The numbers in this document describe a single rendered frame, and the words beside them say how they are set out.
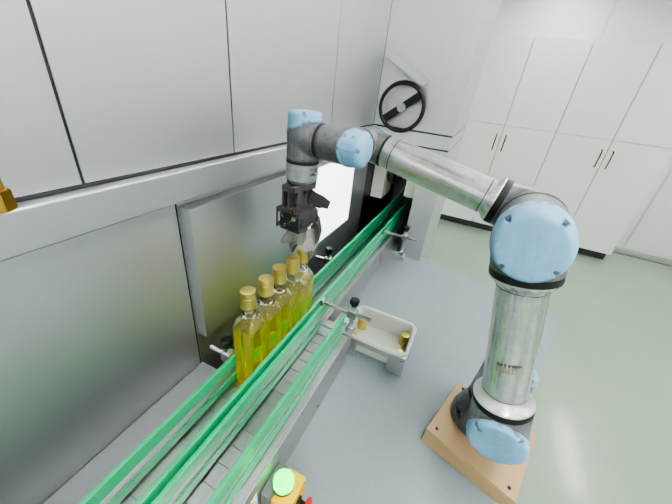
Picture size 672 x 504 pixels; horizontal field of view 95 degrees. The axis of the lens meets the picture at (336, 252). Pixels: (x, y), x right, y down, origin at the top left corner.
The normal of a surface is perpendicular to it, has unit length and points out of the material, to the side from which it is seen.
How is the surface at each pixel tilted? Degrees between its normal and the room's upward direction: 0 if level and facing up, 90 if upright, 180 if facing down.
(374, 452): 0
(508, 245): 79
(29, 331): 90
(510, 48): 90
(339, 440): 0
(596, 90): 90
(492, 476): 5
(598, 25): 90
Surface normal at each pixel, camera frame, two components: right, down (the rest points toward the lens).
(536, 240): -0.51, 0.20
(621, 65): -0.43, 0.40
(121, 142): 0.90, 0.29
